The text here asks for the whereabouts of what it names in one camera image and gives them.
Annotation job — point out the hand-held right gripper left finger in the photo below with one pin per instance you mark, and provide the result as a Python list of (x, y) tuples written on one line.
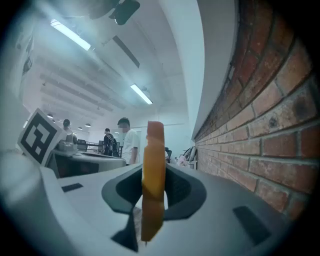
[(85, 212)]

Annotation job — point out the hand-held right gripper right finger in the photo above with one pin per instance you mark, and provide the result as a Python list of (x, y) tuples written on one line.
[(220, 200)]

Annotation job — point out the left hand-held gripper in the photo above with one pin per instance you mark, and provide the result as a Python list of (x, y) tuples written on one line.
[(37, 136)]

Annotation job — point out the orange-crusted slice of bread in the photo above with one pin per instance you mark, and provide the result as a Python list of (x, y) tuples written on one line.
[(153, 180)]

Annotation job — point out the pink plush toy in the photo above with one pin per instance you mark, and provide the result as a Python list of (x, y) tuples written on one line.
[(183, 160)]

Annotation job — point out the black metal railing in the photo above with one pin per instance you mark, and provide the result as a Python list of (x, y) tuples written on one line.
[(91, 145)]

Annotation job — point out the black office chair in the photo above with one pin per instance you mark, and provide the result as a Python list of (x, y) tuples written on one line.
[(168, 153)]

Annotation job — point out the long ceiling tube light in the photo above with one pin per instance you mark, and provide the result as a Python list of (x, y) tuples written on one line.
[(141, 93), (71, 33)]

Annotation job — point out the dark unlit ceiling fixture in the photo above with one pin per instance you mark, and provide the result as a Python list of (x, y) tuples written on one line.
[(126, 51)]

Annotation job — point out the black overhead device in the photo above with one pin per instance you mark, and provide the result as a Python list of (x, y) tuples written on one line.
[(122, 11)]

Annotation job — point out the white appliance by wall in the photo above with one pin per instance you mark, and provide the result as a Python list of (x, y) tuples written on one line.
[(191, 153)]

